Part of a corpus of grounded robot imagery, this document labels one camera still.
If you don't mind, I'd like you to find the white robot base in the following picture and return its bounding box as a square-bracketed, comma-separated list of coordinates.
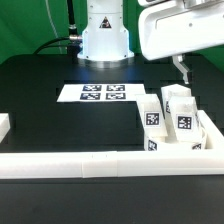
[77, 0, 134, 69]

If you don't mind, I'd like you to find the white right fence rail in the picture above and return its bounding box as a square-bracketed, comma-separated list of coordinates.
[198, 110, 224, 150]

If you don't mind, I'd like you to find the white round stool seat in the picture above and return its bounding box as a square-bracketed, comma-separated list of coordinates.
[144, 129, 207, 151]

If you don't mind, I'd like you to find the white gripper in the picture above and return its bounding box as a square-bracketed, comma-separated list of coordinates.
[138, 0, 224, 84]

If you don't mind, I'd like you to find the white fence rail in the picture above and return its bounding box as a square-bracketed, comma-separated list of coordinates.
[198, 110, 224, 150]
[0, 113, 10, 143]
[0, 149, 224, 179]

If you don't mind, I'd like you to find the white front fence rail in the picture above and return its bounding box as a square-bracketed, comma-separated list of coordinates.
[0, 149, 224, 179]

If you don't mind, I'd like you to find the black cable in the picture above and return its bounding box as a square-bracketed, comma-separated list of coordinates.
[33, 0, 83, 55]

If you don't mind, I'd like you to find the white left fence rail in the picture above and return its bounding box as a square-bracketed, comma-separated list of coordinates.
[0, 113, 10, 143]

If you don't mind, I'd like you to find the white marker sheet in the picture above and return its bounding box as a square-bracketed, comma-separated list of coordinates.
[57, 83, 145, 102]

